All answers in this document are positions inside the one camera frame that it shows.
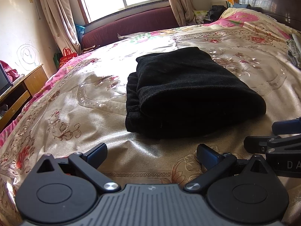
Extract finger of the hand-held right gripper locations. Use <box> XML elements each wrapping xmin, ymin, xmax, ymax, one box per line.
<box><xmin>244</xmin><ymin>135</ymin><xmax>283</xmax><ymax>152</ymax></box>
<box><xmin>272</xmin><ymin>117</ymin><xmax>301</xmax><ymax>135</ymax></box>

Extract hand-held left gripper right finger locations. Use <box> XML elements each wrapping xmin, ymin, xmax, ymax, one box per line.
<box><xmin>183</xmin><ymin>144</ymin><xmax>271</xmax><ymax>192</ymax></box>

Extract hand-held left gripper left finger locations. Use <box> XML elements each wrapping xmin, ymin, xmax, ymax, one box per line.
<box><xmin>35</xmin><ymin>142</ymin><xmax>121</xmax><ymax>192</ymax></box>

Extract black pants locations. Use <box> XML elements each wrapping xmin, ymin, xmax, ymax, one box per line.
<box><xmin>125</xmin><ymin>47</ymin><xmax>267</xmax><ymax>139</ymax></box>

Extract floral satin bedspread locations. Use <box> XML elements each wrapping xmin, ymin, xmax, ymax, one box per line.
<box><xmin>0</xmin><ymin>7</ymin><xmax>301</xmax><ymax>226</ymax></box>

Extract grey striped cloth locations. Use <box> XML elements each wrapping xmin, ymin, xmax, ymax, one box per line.
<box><xmin>286</xmin><ymin>34</ymin><xmax>301</xmax><ymax>69</ymax></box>

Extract wooden tv cabinet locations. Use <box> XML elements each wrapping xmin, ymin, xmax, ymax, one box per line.
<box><xmin>0</xmin><ymin>63</ymin><xmax>49</xmax><ymax>133</ymax></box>

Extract red shopping bag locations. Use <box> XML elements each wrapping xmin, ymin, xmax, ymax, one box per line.
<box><xmin>59</xmin><ymin>48</ymin><xmax>78</xmax><ymax>69</ymax></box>

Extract green shopping bag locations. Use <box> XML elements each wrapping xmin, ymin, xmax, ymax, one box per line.
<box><xmin>53</xmin><ymin>53</ymin><xmax>62</xmax><ymax>70</ymax></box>

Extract black monitor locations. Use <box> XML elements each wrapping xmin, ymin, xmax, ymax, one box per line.
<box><xmin>0</xmin><ymin>62</ymin><xmax>13</xmax><ymax>97</ymax></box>

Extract pink cloth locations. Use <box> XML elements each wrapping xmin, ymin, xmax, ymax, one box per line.
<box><xmin>0</xmin><ymin>60</ymin><xmax>20</xmax><ymax>81</ymax></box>

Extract blue plastic bag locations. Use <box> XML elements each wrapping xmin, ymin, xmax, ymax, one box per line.
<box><xmin>74</xmin><ymin>24</ymin><xmax>85</xmax><ymax>43</ymax></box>

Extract dark wooden headboard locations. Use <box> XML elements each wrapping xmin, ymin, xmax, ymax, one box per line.
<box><xmin>238</xmin><ymin>0</ymin><xmax>301</xmax><ymax>31</ymax></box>

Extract maroon upholstered bench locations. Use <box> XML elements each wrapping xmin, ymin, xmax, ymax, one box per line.
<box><xmin>81</xmin><ymin>6</ymin><xmax>179</xmax><ymax>50</ymax></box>

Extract black clothes pile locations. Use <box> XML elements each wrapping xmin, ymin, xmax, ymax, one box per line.
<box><xmin>208</xmin><ymin>5</ymin><xmax>227</xmax><ymax>23</ymax></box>

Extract white green plastic bag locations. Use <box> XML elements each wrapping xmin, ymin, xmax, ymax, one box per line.
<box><xmin>193</xmin><ymin>9</ymin><xmax>209</xmax><ymax>24</ymax></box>

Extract beige patterned curtain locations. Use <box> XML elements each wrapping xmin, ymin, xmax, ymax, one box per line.
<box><xmin>162</xmin><ymin>0</ymin><xmax>196</xmax><ymax>27</ymax></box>
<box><xmin>35</xmin><ymin>0</ymin><xmax>82</xmax><ymax>55</ymax></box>

